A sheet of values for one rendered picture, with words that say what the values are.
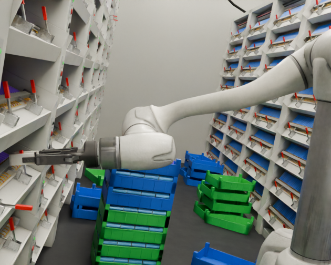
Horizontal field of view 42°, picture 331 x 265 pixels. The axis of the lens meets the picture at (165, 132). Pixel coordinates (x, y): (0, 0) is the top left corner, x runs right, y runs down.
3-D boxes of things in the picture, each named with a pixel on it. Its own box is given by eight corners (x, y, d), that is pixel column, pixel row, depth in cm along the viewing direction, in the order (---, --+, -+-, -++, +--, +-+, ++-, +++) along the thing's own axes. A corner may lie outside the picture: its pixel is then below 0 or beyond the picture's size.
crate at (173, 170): (167, 166, 214) (170, 151, 213) (178, 177, 194) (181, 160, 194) (107, 158, 206) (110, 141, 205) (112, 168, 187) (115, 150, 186)
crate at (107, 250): (152, 243, 218) (155, 228, 217) (161, 261, 199) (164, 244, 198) (93, 237, 211) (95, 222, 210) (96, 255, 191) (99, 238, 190)
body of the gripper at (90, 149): (99, 170, 116) (63, 172, 116) (100, 163, 125) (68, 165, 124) (97, 142, 115) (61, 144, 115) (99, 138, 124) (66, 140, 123)
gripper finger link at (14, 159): (37, 163, 117) (36, 164, 117) (10, 165, 117) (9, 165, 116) (35, 152, 117) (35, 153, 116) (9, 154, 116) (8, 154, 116)
